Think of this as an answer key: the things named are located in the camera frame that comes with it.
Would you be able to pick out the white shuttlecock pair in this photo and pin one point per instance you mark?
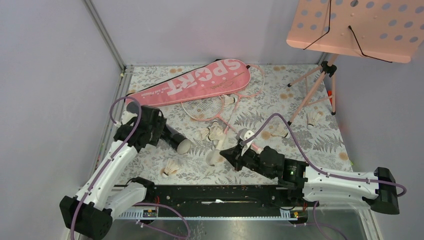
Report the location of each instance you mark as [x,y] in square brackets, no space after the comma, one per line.
[205,131]

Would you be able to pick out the pink badminton racket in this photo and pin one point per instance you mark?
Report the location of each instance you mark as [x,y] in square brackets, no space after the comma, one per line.
[204,110]
[252,89]

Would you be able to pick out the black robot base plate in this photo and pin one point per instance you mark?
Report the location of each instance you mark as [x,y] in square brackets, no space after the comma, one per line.
[225,201]

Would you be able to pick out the pink racket bag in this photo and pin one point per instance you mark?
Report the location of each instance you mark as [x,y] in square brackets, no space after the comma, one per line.
[221,77]

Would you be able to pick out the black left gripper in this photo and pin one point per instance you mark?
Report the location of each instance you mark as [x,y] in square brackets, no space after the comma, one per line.
[161,121]

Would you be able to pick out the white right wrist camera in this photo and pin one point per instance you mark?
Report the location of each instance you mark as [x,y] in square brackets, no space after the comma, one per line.
[243,145]

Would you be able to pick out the aluminium frame rail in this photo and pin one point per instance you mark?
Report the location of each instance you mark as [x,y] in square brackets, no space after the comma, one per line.
[115,82]

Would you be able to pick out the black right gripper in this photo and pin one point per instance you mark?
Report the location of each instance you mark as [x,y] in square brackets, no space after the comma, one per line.
[233,155]

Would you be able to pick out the black shuttlecock tube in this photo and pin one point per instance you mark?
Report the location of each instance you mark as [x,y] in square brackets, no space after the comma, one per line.
[176,140]

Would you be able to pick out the floral fern tablecloth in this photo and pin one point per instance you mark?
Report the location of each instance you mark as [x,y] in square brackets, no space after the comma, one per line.
[284,88]

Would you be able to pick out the white feather shuttlecock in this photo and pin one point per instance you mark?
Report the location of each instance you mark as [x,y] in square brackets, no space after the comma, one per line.
[228,100]

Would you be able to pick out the pink music stand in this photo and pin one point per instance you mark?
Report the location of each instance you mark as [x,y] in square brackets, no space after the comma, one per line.
[389,31]

